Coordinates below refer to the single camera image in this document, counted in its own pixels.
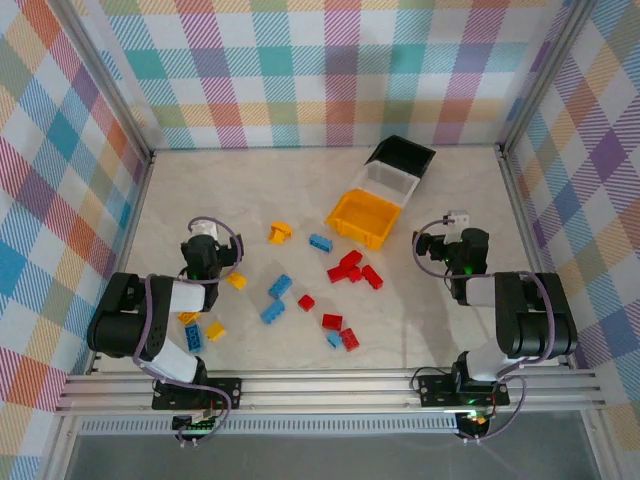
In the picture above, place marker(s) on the white plastic container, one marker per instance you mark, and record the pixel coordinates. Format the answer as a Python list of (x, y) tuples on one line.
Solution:
[(385, 180)]

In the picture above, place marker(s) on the yellow lego brick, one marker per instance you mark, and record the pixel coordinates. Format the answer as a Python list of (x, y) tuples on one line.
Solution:
[(236, 280), (187, 317), (215, 331), (279, 232)]

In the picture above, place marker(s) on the right controller board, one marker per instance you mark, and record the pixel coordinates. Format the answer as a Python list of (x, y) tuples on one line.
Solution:
[(475, 420)]

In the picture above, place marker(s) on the aluminium side rail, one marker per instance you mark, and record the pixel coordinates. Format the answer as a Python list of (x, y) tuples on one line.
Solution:
[(513, 182), (125, 250)]

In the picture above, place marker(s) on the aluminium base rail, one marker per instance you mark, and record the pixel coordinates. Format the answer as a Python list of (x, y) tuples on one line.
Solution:
[(325, 390)]

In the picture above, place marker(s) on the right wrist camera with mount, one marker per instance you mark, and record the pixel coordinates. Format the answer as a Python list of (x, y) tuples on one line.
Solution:
[(459, 218)]

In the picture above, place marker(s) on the left controller board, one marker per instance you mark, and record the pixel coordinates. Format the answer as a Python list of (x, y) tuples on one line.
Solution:
[(200, 425)]

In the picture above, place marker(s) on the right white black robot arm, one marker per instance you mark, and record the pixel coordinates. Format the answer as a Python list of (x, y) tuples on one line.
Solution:
[(540, 325)]

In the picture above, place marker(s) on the controller board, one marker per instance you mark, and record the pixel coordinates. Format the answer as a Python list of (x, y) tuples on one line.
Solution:
[(475, 420), (200, 425)]

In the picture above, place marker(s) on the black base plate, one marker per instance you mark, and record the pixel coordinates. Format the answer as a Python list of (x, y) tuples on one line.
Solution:
[(225, 390), (435, 392)]

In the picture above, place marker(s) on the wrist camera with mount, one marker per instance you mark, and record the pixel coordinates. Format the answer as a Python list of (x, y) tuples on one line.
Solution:
[(459, 218), (204, 229)]

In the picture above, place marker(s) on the black plastic container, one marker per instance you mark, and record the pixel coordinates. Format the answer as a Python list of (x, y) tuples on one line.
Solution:
[(405, 152)]

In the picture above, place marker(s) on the red stepped double lego piece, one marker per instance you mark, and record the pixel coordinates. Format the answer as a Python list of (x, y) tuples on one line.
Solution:
[(345, 266)]

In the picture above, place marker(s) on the aluminium frame post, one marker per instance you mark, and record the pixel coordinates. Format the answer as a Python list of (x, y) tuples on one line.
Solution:
[(111, 90), (545, 75)]

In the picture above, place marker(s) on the small blue lego brick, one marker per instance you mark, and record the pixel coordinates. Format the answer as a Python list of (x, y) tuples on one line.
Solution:
[(334, 340)]

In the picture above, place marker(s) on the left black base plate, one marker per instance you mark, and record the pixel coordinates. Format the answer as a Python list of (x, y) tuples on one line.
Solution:
[(225, 390)]

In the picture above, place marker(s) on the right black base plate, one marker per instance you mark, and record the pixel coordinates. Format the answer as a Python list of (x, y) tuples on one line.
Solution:
[(435, 392)]

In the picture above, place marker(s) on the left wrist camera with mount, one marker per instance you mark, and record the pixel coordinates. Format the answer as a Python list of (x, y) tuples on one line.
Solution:
[(204, 229)]

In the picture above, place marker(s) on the yellow plastic container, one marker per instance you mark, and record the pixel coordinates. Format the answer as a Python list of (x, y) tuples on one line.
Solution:
[(365, 215)]

